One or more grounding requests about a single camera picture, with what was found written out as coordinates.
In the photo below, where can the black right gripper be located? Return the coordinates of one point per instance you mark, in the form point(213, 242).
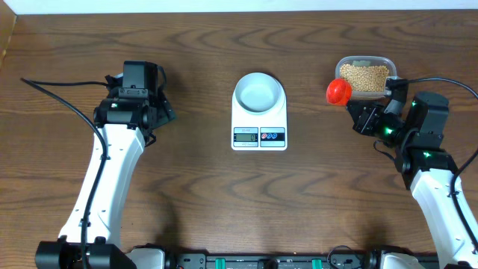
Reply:
point(363, 124)

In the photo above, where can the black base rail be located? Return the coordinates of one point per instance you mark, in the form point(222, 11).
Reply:
point(202, 261)

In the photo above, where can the pile of soybeans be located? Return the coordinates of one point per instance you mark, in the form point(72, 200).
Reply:
point(365, 79)

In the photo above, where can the clear plastic container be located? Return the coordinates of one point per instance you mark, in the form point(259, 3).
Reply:
point(367, 61)

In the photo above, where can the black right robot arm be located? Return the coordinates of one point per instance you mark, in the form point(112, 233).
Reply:
point(428, 171)

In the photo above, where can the white digital kitchen scale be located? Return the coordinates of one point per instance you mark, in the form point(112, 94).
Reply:
point(259, 132)

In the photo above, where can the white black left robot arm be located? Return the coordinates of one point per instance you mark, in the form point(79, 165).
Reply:
point(123, 126)

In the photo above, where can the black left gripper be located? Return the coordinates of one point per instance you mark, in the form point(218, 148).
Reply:
point(163, 108)

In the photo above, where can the grey round bowl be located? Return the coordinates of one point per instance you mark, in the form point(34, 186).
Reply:
point(259, 93)

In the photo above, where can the orange measuring scoop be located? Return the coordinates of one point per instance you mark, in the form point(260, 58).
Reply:
point(338, 92)

